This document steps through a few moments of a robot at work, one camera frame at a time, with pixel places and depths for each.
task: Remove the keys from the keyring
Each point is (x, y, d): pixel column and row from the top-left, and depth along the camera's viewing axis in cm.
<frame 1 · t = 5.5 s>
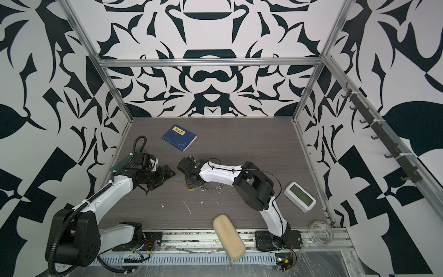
left hand: (169, 174, 86), fingers open
right hand: (192, 182, 90), fingers closed
blue book: (180, 137, 112), on the table
white digital clock: (301, 198, 83), point 6 cm above the table

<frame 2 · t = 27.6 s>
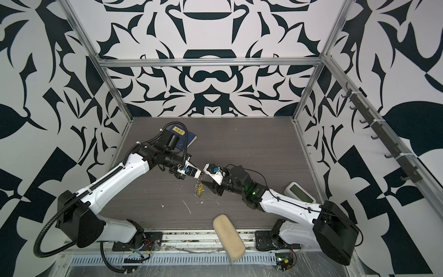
left hand: (202, 165, 74), fingers closed
right hand: (205, 175, 74), fingers open
the named things where they were.

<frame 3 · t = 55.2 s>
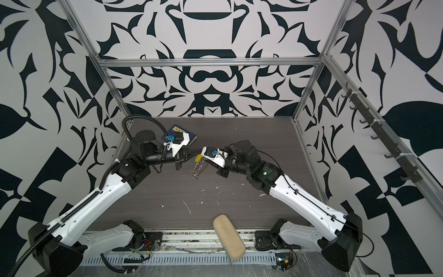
left hand: (201, 145, 64), fingers closed
right hand: (207, 155, 67), fingers closed
yellow key tag: (198, 158, 66), point 32 cm above the table
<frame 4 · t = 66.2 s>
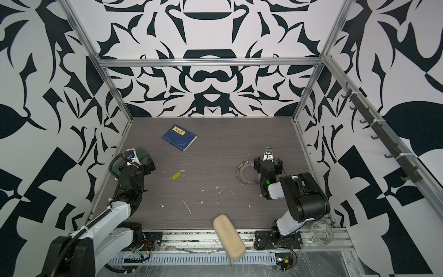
left hand: (136, 155, 82), fingers open
right hand: (270, 156, 93), fingers open
yellow key tag: (177, 175, 96), on the table
